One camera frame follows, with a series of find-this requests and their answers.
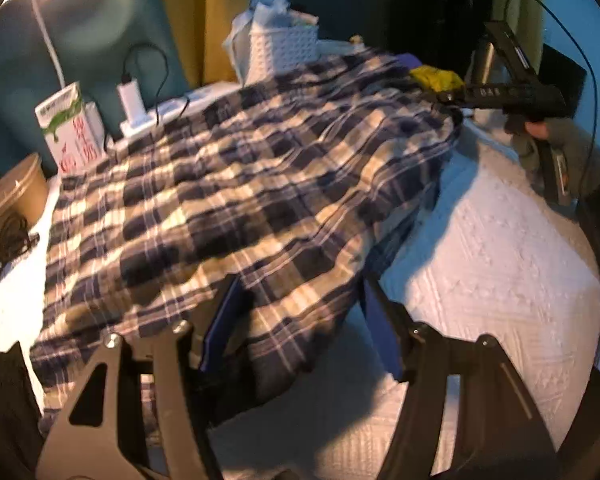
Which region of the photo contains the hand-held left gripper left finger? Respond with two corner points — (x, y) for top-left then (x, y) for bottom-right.
(35, 272), (246, 480)

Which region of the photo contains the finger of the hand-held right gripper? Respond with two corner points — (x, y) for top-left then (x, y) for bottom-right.
(432, 85), (531, 109)

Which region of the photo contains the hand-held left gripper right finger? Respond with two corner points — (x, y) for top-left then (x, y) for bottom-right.
(360, 275), (556, 480)

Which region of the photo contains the plaid flannel shirt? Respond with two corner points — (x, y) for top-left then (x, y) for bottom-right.
(30, 49), (463, 441)

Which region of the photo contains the person's right forearm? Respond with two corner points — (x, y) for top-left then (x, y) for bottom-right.
(512, 117), (600, 196)

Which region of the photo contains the steel thermos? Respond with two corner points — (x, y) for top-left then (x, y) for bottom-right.
(464, 40), (498, 86)

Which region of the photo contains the yellow plush toy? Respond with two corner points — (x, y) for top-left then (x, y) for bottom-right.
(411, 66), (465, 92)

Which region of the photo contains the black monitor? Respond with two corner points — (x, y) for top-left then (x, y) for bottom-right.
(540, 45), (588, 106)

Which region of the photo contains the white quilted bedspread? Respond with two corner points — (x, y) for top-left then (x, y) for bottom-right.
(0, 125), (600, 480)

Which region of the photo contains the white plastic basket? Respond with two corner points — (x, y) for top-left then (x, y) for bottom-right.
(247, 24), (320, 85)
(223, 0), (321, 76)

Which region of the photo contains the white power strip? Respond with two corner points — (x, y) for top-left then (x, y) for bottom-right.
(120, 97), (191, 137)

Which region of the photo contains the black cloth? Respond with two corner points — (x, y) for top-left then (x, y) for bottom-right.
(0, 342), (46, 480)

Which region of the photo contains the white charger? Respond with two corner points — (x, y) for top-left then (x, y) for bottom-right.
(117, 76), (143, 123)

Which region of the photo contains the white milk carton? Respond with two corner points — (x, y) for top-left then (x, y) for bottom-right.
(35, 81), (106, 177)

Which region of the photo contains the brown plastic bowl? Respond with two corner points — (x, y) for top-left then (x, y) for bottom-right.
(0, 154), (50, 256)

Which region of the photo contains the grey curtain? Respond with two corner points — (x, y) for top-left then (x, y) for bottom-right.
(0, 0), (191, 161)

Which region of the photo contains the white desk lamp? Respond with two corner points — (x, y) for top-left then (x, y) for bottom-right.
(2, 0), (88, 88)

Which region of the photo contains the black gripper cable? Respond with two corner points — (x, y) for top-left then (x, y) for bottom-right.
(502, 0), (599, 201)

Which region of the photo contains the coiled black cable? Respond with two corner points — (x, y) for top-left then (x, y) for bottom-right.
(0, 212), (41, 311)

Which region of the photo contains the black charger cable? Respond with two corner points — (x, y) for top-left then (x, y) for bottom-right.
(125, 43), (191, 126)

